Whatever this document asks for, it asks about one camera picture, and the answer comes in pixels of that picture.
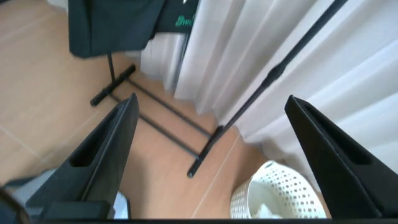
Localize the black shorts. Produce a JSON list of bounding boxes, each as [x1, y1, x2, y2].
[[67, 0, 200, 59]]

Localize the white laundry basket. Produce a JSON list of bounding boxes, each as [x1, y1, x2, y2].
[[229, 159, 328, 220]]

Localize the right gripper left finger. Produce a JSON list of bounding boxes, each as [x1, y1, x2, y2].
[[25, 92, 140, 220]]

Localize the black clothes rack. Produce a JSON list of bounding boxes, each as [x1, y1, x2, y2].
[[90, 0, 349, 179]]

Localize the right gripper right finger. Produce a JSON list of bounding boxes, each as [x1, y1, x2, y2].
[[284, 95, 398, 219]]

